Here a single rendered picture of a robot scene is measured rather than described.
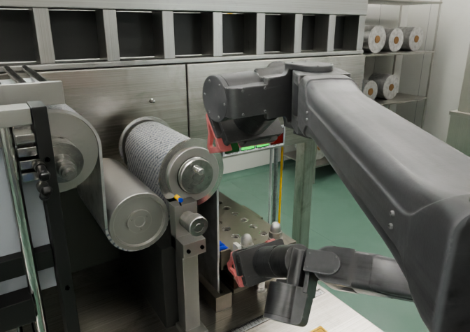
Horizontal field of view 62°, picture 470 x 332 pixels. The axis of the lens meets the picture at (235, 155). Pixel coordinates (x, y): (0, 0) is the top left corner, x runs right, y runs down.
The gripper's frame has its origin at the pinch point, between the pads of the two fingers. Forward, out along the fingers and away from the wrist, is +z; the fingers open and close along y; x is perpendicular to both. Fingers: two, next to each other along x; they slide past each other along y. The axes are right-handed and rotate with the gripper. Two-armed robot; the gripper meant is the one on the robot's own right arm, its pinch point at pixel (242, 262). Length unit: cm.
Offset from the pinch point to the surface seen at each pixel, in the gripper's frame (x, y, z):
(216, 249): 3.1, -0.3, 10.2
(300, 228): -4, 71, 71
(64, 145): 26.6, -30.9, -11.0
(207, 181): 17.9, -4.2, -1.7
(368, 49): 142, 313, 190
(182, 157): 23.2, -9.2, -3.4
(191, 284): -1.8, -9.3, 6.5
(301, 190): 12, 70, 62
